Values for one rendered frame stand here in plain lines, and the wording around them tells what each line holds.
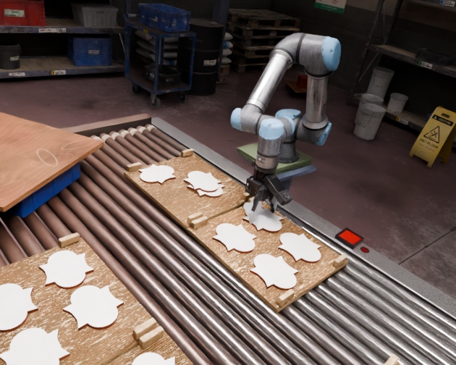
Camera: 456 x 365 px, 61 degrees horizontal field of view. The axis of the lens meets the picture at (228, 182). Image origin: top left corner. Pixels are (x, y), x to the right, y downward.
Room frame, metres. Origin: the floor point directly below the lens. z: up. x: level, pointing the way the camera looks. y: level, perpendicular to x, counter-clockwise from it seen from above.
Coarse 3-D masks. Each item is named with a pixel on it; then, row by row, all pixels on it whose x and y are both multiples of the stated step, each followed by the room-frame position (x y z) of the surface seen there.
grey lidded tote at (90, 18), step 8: (72, 8) 5.16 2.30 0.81; (80, 8) 4.98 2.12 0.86; (88, 8) 5.02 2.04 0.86; (96, 8) 5.09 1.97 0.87; (104, 8) 5.17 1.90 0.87; (112, 8) 5.25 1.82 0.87; (80, 16) 5.03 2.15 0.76; (88, 16) 5.03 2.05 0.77; (96, 16) 5.12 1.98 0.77; (104, 16) 5.20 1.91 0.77; (112, 16) 5.28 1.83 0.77; (80, 24) 5.07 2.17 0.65; (88, 24) 5.04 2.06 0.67; (96, 24) 5.13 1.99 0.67; (104, 24) 5.21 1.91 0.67; (112, 24) 5.29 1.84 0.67
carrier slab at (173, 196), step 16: (176, 160) 1.47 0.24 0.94; (192, 160) 1.50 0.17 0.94; (128, 176) 1.28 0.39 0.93; (176, 176) 1.34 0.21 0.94; (224, 176) 1.41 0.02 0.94; (144, 192) 1.21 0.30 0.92; (160, 192) 1.21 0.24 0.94; (176, 192) 1.23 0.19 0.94; (192, 192) 1.24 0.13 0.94; (224, 192) 1.28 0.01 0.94; (240, 192) 1.30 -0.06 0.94; (176, 208) 1.13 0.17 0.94; (192, 208) 1.14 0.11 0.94; (208, 208) 1.16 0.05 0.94; (224, 208) 1.18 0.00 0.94
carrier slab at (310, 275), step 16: (240, 208) 1.19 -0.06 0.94; (208, 224) 1.07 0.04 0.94; (240, 224) 1.10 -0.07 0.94; (288, 224) 1.14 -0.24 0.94; (208, 240) 0.98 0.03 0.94; (256, 240) 1.02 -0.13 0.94; (272, 240) 1.03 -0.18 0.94; (224, 256) 0.92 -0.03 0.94; (240, 256) 0.93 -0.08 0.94; (288, 256) 0.97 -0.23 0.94; (336, 256) 1.01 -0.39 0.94; (240, 272) 0.86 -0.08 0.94; (304, 272) 0.91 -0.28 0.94; (320, 272) 0.92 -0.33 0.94; (256, 288) 0.81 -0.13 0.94; (272, 288) 0.82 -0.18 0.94; (304, 288) 0.84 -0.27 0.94; (272, 304) 0.76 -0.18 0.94; (288, 304) 0.78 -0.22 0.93
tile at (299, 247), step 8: (288, 232) 1.08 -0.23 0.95; (280, 240) 1.03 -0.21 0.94; (288, 240) 1.04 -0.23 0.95; (296, 240) 1.04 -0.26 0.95; (304, 240) 1.05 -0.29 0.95; (280, 248) 0.99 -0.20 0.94; (288, 248) 0.99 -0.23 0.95; (296, 248) 1.00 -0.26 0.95; (304, 248) 1.01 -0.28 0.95; (312, 248) 1.02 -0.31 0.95; (296, 256) 0.96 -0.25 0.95; (304, 256) 0.97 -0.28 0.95; (312, 256) 0.98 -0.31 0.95; (320, 256) 0.98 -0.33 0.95
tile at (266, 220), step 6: (264, 210) 1.19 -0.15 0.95; (246, 216) 1.14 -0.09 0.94; (258, 216) 1.14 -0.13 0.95; (264, 216) 1.15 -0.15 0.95; (270, 216) 1.16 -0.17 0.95; (276, 216) 1.16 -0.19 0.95; (258, 222) 1.11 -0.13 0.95; (264, 222) 1.11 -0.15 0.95; (270, 222) 1.12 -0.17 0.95; (276, 222) 1.12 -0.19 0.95; (258, 228) 1.07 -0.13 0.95; (264, 228) 1.08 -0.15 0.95; (270, 228) 1.08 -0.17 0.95; (276, 228) 1.09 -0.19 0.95
